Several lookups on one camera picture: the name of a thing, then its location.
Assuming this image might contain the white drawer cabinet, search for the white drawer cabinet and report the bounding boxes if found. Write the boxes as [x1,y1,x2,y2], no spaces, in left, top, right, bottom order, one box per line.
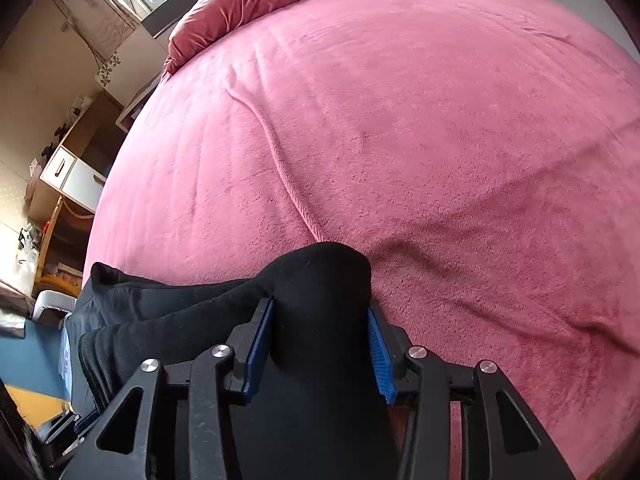
[41,146,106,214]

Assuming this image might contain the blue cushion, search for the blue cushion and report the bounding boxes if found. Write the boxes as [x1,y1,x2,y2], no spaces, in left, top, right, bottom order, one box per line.
[0,320,76,403]

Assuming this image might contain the grey chair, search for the grey chair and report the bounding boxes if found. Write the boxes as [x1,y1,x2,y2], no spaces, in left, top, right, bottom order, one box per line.
[32,290,77,332]

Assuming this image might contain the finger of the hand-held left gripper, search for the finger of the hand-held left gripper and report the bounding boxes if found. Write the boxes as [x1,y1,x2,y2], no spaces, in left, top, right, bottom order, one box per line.
[37,406,104,462]

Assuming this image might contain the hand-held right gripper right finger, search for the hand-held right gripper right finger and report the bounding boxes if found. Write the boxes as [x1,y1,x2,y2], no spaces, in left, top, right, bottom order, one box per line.
[367,300,576,480]

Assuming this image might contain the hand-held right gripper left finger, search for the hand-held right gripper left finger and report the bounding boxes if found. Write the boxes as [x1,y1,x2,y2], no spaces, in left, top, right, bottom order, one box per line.
[60,297,275,480]

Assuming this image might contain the white plastic bag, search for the white plastic bag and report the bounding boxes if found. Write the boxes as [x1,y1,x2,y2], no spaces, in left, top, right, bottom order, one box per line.
[14,230,42,288]

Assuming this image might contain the black embroidered pants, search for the black embroidered pants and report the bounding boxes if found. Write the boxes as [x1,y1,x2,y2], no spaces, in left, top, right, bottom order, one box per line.
[65,241,401,480]

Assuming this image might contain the tall cardboard box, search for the tall cardboard box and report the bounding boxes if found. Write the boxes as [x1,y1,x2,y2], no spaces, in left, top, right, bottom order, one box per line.
[47,0,142,61]

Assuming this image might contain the white nightstand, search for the white nightstand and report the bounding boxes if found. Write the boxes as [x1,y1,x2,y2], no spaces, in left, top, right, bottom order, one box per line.
[115,77,162,131]

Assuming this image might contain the dark grey headboard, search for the dark grey headboard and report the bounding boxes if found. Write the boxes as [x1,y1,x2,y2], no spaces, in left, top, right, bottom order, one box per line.
[141,0,217,39]

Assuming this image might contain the white and wood cabinet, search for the white and wood cabinet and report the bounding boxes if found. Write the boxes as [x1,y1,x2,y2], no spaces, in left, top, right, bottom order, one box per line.
[25,92,127,221]

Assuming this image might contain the low wooden table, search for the low wooden table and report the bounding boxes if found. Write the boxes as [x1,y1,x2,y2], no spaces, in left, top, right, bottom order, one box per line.
[32,195,96,302]

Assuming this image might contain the pink fleece bed blanket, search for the pink fleece bed blanket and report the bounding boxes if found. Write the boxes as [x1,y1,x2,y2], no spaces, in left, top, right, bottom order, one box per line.
[82,0,640,480]

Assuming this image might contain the white flower-sticker board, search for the white flower-sticker board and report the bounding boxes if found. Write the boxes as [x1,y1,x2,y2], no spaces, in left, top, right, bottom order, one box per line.
[92,30,169,107]

